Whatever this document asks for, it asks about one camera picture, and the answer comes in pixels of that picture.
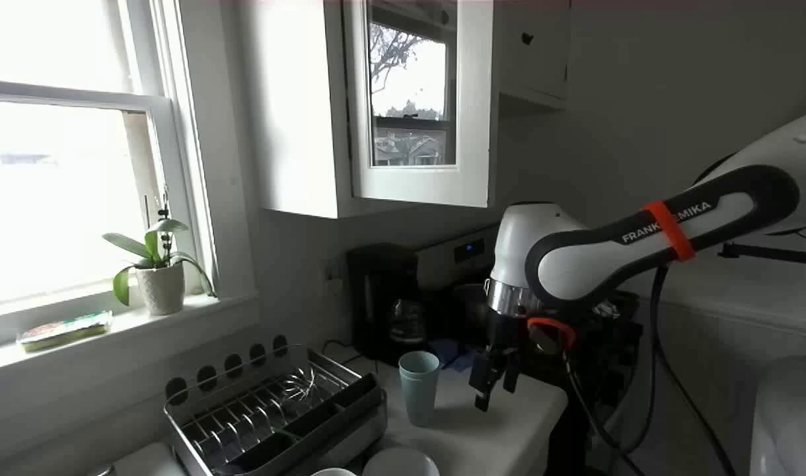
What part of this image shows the white bowl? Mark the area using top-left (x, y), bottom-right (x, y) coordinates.
top-left (359, 444), bottom-right (445, 476)

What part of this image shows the blue dish cloth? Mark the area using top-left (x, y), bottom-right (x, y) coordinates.
top-left (430, 339), bottom-right (488, 374)

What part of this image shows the metal dish rack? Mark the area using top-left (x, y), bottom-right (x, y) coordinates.
top-left (162, 346), bottom-right (388, 476)

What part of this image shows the white wall cabinet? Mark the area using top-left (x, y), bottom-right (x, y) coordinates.
top-left (237, 0), bottom-right (577, 222)

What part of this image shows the potted green plant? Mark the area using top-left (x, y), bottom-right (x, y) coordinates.
top-left (101, 200), bottom-right (216, 317)

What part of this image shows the orange strap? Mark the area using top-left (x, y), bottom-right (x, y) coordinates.
top-left (642, 198), bottom-right (698, 265)

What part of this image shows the black coffee maker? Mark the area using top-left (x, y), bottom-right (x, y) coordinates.
top-left (343, 244), bottom-right (437, 366)

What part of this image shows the glass cabinet door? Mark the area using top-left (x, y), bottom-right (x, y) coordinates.
top-left (342, 0), bottom-right (496, 211)

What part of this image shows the white framed window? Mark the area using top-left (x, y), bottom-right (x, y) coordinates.
top-left (0, 0), bottom-right (219, 355)

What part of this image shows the black mount bar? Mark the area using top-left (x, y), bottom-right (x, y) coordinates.
top-left (717, 240), bottom-right (806, 268)

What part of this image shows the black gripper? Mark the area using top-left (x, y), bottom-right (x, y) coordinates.
top-left (467, 310), bottom-right (550, 413)

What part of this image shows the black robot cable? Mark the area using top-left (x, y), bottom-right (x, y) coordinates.
top-left (557, 261), bottom-right (739, 476)

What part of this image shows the green sponge dish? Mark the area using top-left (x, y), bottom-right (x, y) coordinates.
top-left (17, 314), bottom-right (113, 355)

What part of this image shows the teal plastic cup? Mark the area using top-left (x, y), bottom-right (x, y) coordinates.
top-left (396, 350), bottom-right (445, 430)

